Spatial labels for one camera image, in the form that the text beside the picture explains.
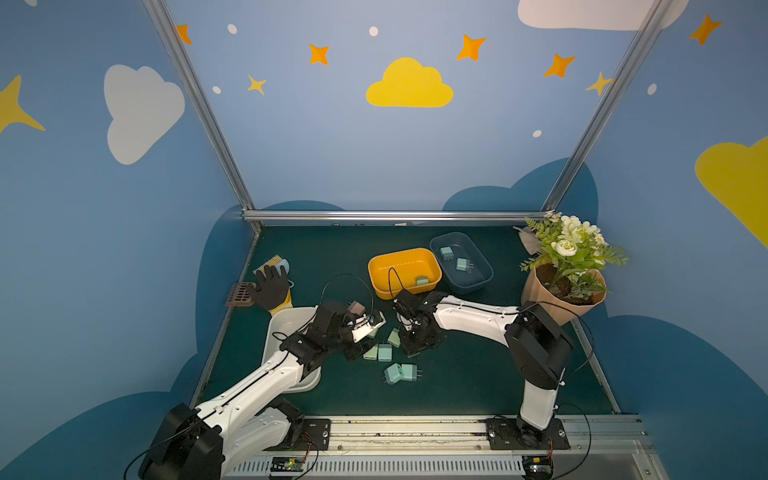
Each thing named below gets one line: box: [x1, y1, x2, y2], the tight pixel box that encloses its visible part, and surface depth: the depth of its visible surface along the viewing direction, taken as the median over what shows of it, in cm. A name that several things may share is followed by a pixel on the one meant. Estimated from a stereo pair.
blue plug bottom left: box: [384, 363, 402, 384], surface depth 83 cm
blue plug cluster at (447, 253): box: [440, 246, 454, 261], surface depth 113 cm
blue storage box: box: [430, 232, 494, 295], surface depth 113 cm
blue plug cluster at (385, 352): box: [378, 343, 393, 362], surface depth 88 cm
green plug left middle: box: [363, 343, 378, 361], surface depth 88 cm
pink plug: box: [346, 300, 366, 316], surface depth 98 cm
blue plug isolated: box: [455, 258, 474, 273], surface depth 110 cm
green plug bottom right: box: [401, 364, 423, 381], surface depth 84 cm
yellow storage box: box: [367, 248, 443, 300], surface depth 109 cm
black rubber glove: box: [247, 265, 293, 317], surface depth 100 cm
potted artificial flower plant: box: [514, 210, 629, 325], surface depth 80 cm
